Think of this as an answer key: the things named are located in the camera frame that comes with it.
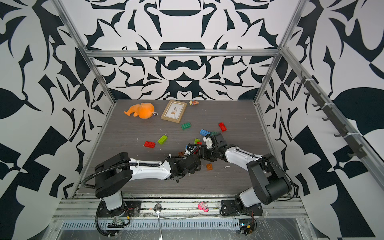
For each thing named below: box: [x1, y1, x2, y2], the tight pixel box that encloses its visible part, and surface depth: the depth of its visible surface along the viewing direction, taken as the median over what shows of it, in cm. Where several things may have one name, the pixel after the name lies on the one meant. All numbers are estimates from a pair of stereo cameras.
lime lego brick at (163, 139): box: [157, 134, 168, 145], surface depth 98 cm
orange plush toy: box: [124, 103, 155, 119], surface depth 108 cm
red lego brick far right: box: [218, 122, 228, 132], surface depth 107 cm
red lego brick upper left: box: [144, 141, 156, 149], surface depth 98 cm
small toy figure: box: [189, 100, 199, 106], surface depth 121 cm
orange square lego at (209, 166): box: [206, 163, 213, 171], surface depth 88 cm
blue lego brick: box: [200, 128, 211, 137], surface depth 104 cm
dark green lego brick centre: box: [181, 122, 191, 130], surface depth 107 cm
